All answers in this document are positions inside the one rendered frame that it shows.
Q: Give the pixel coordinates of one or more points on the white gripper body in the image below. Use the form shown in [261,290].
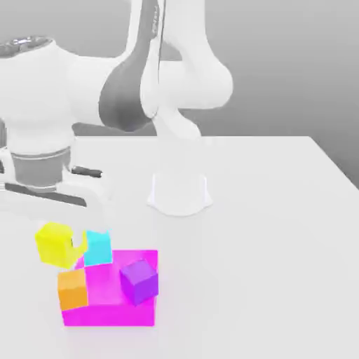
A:
[50,209]

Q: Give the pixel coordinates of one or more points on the large magenta box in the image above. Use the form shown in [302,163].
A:
[108,315]

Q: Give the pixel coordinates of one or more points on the small cyan cube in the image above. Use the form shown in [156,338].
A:
[98,249]

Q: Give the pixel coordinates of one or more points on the small purple cube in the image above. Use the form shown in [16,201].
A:
[138,283]

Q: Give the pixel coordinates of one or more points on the small orange cube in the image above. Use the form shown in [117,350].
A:
[72,291]

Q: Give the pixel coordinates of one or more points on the small yellow cube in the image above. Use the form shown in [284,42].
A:
[53,246]

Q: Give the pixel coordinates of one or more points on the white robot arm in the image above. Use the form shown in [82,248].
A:
[179,84]

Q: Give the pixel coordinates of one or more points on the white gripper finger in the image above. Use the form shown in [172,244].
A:
[78,238]

